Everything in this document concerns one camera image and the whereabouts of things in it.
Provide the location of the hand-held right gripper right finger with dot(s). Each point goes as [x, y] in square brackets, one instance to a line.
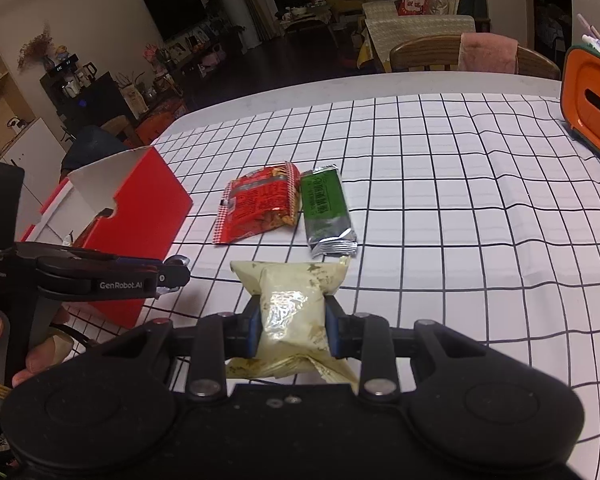
[332, 330]

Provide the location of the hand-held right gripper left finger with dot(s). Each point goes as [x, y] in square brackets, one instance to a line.
[252, 330]

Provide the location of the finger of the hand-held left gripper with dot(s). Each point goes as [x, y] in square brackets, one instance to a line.
[135, 261]
[172, 277]

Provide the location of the beige snack packet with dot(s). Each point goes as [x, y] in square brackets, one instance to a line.
[290, 310]

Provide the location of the red cardboard box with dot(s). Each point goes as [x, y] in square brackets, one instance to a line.
[150, 200]

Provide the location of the person's left hand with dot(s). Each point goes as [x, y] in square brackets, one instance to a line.
[55, 345]

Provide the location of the red snack packet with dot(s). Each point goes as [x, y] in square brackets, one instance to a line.
[260, 200]

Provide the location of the white cabinet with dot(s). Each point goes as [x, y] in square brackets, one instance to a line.
[35, 155]

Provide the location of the green snack packet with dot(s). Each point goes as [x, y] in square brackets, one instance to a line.
[325, 210]

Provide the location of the dark blue chair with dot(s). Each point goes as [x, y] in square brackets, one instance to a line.
[92, 147]

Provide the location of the white checked tablecloth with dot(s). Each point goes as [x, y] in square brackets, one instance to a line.
[430, 210]

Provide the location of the black coffee machine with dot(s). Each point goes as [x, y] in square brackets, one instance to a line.
[72, 82]

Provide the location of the dried flower vase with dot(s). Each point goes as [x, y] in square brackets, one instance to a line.
[37, 50]

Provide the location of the black television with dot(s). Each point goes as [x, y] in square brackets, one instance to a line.
[175, 7]

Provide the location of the wooden chair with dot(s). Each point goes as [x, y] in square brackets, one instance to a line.
[422, 55]

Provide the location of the dark coffee table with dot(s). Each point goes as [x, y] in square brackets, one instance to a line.
[305, 20]

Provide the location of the cream covered sofa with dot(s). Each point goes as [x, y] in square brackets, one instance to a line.
[415, 30]

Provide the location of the pink towel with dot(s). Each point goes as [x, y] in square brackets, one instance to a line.
[487, 52]

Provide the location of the red cushion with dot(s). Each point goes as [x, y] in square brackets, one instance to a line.
[415, 1]

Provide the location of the orange tissue box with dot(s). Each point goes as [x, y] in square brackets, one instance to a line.
[592, 105]

